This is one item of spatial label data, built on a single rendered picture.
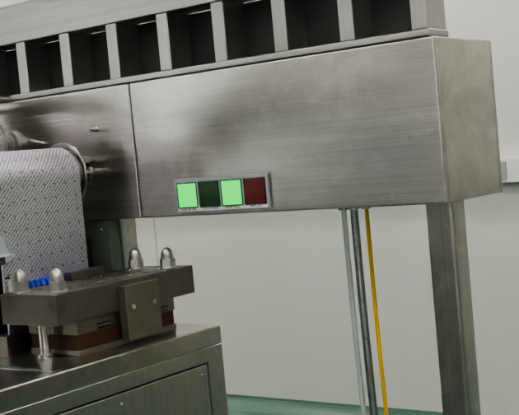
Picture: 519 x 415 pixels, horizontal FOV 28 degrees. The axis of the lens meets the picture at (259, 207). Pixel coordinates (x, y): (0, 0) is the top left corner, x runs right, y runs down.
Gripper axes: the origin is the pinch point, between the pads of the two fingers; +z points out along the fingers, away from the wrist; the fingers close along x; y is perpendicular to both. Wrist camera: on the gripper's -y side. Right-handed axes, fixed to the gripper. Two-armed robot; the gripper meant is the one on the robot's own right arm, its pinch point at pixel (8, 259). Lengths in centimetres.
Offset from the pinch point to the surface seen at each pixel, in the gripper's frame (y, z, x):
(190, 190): 10.4, 29.3, -25.1
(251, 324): -67, 263, 144
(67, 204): 9.6, 17.3, -0.2
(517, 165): 2, 258, -2
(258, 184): 11, 29, -43
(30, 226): 6.0, 6.2, -0.2
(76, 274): -4.9, 11.9, -6.4
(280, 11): 44, 31, -51
